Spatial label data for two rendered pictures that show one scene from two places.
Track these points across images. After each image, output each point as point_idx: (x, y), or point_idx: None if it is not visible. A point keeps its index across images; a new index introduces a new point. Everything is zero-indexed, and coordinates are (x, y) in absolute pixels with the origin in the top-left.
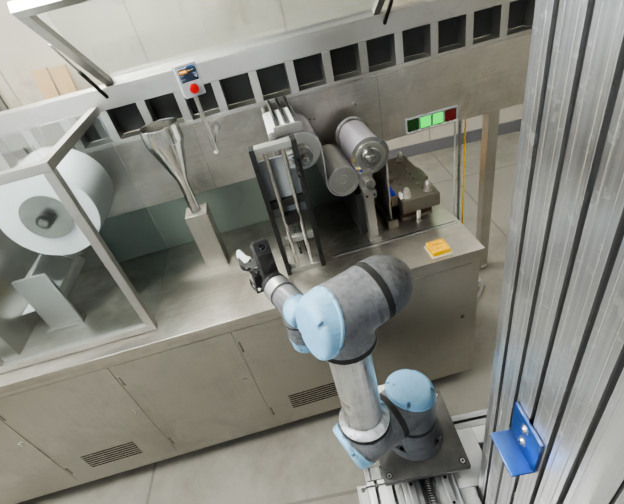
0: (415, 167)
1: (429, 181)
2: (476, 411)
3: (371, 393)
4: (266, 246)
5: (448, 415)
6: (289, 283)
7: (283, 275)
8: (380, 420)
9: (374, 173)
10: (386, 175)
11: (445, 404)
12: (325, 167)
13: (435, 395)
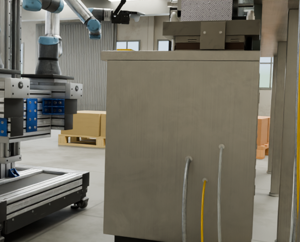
0: (222, 20)
1: (172, 13)
2: (35, 90)
3: (45, 15)
4: (120, 0)
5: (41, 74)
6: (103, 9)
7: (111, 11)
8: (45, 34)
9: (220, 19)
10: (183, 5)
11: (45, 74)
12: None
13: (40, 42)
